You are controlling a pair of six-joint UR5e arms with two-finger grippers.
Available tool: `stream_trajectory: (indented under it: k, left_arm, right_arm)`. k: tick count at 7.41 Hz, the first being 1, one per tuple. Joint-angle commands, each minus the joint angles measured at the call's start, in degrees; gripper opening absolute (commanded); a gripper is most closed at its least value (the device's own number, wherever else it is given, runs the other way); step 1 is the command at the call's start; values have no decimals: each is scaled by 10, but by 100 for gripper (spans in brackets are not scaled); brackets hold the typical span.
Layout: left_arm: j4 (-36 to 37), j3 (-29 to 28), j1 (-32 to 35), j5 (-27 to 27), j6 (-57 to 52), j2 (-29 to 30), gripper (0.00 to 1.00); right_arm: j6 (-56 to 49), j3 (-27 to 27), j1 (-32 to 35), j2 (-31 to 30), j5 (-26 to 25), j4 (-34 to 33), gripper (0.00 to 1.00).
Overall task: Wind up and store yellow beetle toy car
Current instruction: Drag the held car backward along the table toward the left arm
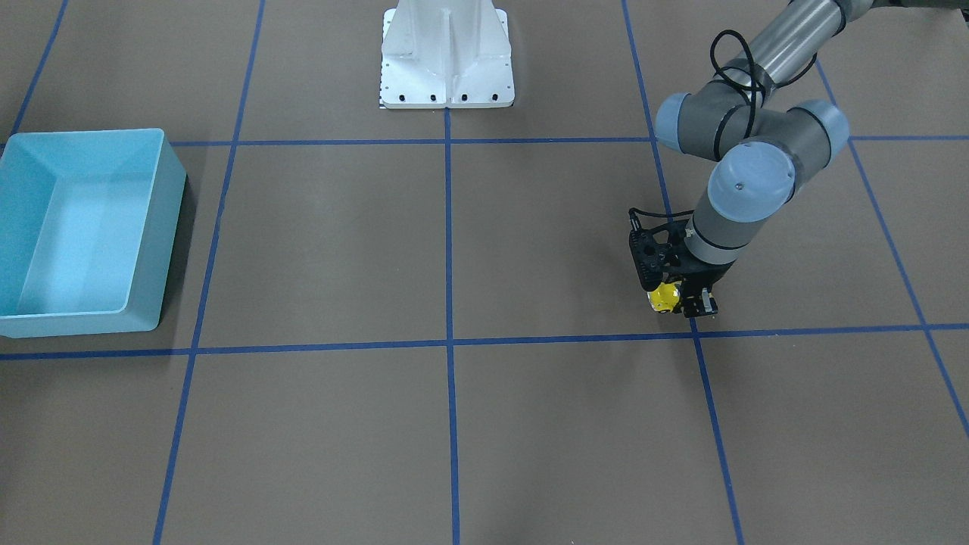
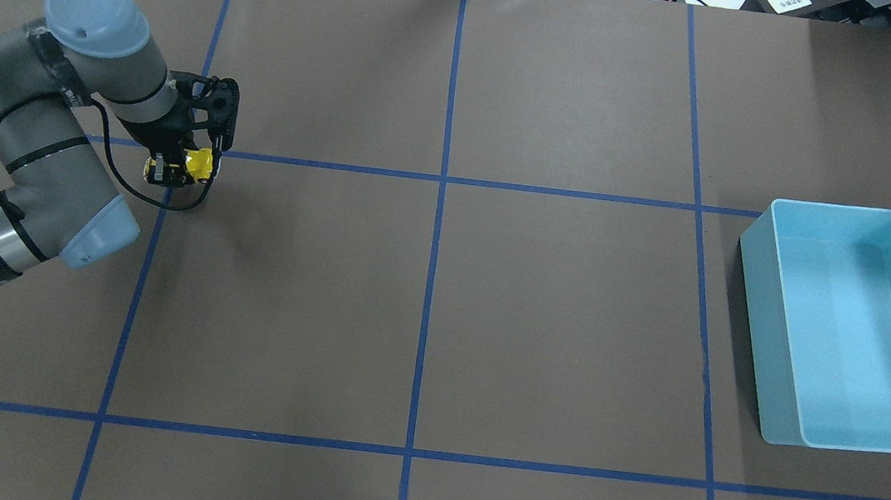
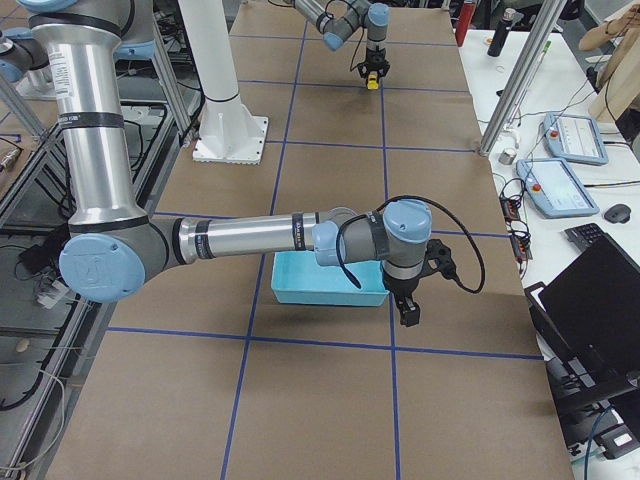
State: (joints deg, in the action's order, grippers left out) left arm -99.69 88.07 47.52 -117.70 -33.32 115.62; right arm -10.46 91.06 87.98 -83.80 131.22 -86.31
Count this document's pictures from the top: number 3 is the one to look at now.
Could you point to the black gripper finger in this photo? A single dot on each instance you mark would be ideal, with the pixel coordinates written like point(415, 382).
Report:
point(410, 312)

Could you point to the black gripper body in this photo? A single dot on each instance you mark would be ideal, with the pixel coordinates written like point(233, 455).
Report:
point(401, 287)
point(372, 55)

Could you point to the yellow beetle toy car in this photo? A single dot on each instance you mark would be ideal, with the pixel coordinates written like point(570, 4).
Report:
point(372, 81)

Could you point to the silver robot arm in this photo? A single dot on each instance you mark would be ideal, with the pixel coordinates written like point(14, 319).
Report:
point(372, 18)
point(398, 233)

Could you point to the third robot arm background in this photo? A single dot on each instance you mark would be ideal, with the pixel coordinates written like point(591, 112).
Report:
point(20, 53)

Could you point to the light blue plastic bin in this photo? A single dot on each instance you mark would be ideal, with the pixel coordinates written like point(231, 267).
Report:
point(298, 279)

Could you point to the black bottle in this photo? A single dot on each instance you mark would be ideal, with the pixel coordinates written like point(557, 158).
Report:
point(501, 33)

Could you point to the black usb hub board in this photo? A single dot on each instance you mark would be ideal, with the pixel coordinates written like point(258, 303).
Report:
point(517, 229)

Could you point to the small metal cylinder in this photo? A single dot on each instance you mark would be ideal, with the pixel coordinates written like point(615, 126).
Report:
point(507, 156)

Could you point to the lower teach pendant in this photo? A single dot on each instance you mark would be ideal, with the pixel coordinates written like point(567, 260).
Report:
point(555, 189)

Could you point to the teach pendant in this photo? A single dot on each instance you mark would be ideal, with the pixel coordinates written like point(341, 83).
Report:
point(555, 189)
point(574, 138)

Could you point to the black laptop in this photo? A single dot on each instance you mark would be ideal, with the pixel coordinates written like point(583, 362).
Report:
point(594, 305)

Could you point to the black keyboard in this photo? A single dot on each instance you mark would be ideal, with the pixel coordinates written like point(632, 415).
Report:
point(583, 236)

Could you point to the upper teach pendant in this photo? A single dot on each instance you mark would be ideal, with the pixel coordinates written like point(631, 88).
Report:
point(574, 138)

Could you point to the black computer mouse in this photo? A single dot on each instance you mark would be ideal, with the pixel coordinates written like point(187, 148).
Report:
point(618, 214)

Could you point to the white pedestal column base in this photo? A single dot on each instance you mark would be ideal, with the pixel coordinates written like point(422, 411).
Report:
point(228, 132)

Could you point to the aluminium frame post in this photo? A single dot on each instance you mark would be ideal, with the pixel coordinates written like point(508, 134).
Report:
point(543, 25)

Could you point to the aluminium side frame rack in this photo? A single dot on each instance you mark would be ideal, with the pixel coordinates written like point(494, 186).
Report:
point(60, 250)

